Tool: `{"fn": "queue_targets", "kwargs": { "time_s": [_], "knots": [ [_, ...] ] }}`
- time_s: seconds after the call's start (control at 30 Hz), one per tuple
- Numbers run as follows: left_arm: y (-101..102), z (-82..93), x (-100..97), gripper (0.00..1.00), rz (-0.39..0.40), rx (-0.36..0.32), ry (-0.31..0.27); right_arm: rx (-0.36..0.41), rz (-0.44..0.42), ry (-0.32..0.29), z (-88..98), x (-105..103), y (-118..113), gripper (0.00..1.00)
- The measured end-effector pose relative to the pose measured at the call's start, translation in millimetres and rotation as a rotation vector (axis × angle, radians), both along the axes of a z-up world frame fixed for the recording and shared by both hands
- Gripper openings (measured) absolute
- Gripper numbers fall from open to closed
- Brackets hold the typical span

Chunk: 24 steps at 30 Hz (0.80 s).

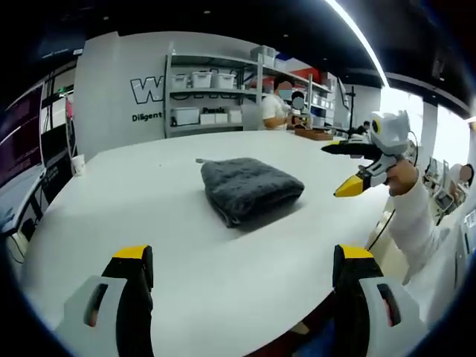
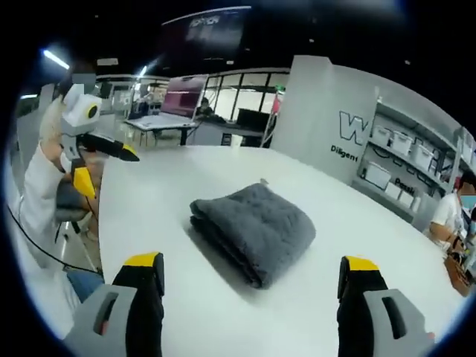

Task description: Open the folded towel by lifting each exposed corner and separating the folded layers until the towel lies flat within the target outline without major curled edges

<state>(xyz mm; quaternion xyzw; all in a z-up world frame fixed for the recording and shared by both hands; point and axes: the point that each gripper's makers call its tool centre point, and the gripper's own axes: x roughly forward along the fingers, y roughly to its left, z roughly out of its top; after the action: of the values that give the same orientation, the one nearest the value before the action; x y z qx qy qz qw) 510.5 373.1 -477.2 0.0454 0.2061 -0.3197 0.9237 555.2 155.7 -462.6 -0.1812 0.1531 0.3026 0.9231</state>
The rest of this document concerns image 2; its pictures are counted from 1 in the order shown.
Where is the person's blue jeans leg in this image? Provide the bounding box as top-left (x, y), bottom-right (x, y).
top-left (65, 268), bottom-right (106, 303)

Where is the dark grey chair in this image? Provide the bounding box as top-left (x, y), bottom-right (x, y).
top-left (54, 181), bottom-right (94, 243)

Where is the maroon display board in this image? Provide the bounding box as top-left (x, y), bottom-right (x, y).
top-left (158, 73), bottom-right (210, 120)

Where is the thin black cable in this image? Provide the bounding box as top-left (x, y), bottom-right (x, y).
top-left (6, 203), bottom-right (103, 277)

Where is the grey towel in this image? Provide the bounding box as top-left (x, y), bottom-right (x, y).
top-left (189, 181), bottom-right (318, 291)

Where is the white lettered partition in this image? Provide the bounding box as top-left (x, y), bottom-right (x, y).
top-left (268, 54), bottom-right (380, 187)

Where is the ceiling light strip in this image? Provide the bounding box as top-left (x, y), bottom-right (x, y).
top-left (41, 48), bottom-right (71, 71)

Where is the black monitor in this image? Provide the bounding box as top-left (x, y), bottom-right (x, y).
top-left (236, 107), bottom-right (271, 129)

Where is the white background table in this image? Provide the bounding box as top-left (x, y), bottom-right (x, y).
top-left (123, 114), bottom-right (199, 147)

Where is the dark overhead sign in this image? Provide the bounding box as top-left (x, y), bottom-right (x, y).
top-left (160, 7), bottom-right (247, 59)

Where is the row of white storage boxes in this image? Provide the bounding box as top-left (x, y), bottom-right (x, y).
top-left (358, 124), bottom-right (446, 209)

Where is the grey storage shelf unit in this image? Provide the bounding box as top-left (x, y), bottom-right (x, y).
top-left (351, 99), bottom-right (476, 226)

